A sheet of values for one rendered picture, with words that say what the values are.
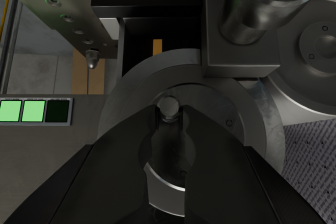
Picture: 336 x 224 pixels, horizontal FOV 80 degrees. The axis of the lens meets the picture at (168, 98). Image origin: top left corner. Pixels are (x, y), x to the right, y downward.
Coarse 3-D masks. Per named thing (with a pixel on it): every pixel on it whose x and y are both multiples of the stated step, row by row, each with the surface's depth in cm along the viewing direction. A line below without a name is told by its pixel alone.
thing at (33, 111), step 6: (30, 102) 50; (36, 102) 50; (42, 102) 50; (24, 108) 50; (30, 108) 50; (36, 108) 50; (42, 108) 50; (24, 114) 50; (30, 114) 50; (36, 114) 50; (42, 114) 50; (24, 120) 49; (30, 120) 49; (36, 120) 49
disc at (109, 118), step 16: (192, 48) 18; (144, 64) 17; (160, 64) 17; (176, 64) 17; (128, 80) 17; (240, 80) 17; (256, 80) 17; (112, 96) 17; (256, 96) 16; (112, 112) 16; (272, 112) 16; (272, 128) 16; (272, 144) 16; (272, 160) 15
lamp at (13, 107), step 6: (6, 102) 51; (12, 102) 50; (18, 102) 50; (0, 108) 50; (6, 108) 50; (12, 108) 50; (18, 108) 50; (0, 114) 50; (6, 114) 50; (12, 114) 50; (18, 114) 50; (0, 120) 50; (6, 120) 50; (12, 120) 50
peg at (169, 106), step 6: (168, 96) 12; (174, 96) 12; (162, 102) 12; (168, 102) 12; (174, 102) 12; (162, 108) 12; (168, 108) 12; (174, 108) 12; (162, 114) 11; (168, 114) 11; (174, 114) 11; (168, 120) 12; (174, 120) 13
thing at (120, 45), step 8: (120, 24) 19; (120, 32) 18; (128, 32) 20; (120, 40) 18; (128, 40) 20; (136, 40) 25; (144, 40) 31; (152, 40) 43; (120, 48) 18; (128, 48) 20; (136, 48) 25; (144, 48) 31; (152, 48) 43; (120, 56) 18; (128, 56) 20; (136, 56) 25; (144, 56) 31; (120, 64) 18; (128, 64) 20; (120, 72) 18
